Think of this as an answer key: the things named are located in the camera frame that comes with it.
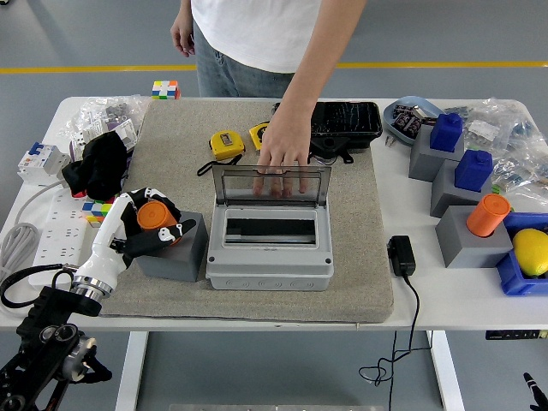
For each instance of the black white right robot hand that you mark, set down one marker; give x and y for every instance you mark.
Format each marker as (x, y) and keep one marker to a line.
(537, 394)

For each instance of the person's left hand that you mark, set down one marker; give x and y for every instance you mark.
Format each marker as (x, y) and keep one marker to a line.
(287, 137)

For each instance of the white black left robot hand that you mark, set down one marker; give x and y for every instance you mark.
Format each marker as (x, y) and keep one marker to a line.
(103, 252)

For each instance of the person's right hand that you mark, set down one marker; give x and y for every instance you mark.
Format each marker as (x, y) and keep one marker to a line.
(182, 38)

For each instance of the orange cylinder battery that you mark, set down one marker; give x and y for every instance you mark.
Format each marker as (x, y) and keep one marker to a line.
(488, 215)
(154, 216)

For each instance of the smoky transparent box lid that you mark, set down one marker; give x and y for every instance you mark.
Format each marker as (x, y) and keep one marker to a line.
(235, 184)

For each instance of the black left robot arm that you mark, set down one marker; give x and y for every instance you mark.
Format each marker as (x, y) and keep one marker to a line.
(47, 342)

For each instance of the person's right forearm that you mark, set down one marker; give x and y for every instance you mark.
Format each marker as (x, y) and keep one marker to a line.
(186, 8)

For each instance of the person's left forearm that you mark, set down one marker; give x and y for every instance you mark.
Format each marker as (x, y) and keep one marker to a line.
(325, 55)

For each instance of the grey electrical box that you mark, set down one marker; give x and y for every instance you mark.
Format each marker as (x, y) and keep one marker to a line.
(269, 269)

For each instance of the yellow tape measure printed 5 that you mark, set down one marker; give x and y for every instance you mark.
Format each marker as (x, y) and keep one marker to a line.
(258, 133)

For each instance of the colourful puzzle cube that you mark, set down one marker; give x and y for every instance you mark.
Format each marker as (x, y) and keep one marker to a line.
(96, 210)

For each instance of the white power strip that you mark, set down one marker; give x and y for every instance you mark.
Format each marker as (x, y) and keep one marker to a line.
(55, 240)

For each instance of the colourful cube white cross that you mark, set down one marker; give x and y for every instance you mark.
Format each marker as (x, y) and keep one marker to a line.
(165, 90)

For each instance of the black table control panel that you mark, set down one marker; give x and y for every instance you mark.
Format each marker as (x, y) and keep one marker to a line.
(511, 334)

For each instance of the black plastic tray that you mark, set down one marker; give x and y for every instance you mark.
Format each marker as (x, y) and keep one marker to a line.
(351, 120)

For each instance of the person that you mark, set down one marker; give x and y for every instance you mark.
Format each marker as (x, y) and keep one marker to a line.
(257, 34)

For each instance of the grey square holder block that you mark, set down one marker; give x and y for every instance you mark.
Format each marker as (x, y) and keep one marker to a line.
(468, 250)
(180, 261)
(424, 162)
(447, 197)

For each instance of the black cloth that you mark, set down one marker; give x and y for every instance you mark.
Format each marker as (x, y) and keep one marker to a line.
(103, 167)

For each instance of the white table leg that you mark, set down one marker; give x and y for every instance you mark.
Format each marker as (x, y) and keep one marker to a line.
(446, 372)
(132, 372)

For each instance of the small metal clip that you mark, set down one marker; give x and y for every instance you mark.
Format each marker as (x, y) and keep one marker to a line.
(390, 140)

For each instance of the light blue dish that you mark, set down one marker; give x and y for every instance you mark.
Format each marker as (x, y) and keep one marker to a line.
(389, 122)

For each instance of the clear bag of white parts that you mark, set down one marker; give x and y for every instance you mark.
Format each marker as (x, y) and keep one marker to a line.
(109, 113)

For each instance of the white blue circuit breaker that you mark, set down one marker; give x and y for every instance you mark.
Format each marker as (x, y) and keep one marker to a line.
(40, 162)

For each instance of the blue plastic bin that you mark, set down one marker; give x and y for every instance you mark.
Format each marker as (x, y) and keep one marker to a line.
(514, 281)

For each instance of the dark printed packet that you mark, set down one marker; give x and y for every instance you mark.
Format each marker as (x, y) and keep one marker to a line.
(409, 123)
(403, 109)

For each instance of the yellow lemon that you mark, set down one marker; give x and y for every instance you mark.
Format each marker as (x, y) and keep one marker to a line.
(532, 251)

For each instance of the blue bottle-shaped block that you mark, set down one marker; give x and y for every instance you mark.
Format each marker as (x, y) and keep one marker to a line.
(473, 171)
(447, 132)

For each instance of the grey-brown mat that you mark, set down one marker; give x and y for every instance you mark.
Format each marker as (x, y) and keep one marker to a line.
(257, 304)

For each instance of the black power adapter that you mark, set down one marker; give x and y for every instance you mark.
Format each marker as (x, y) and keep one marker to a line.
(401, 255)

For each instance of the small green part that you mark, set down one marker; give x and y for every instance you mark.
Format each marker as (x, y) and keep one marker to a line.
(496, 188)

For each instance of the clear bag of small parts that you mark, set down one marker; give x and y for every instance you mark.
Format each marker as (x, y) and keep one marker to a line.
(507, 128)

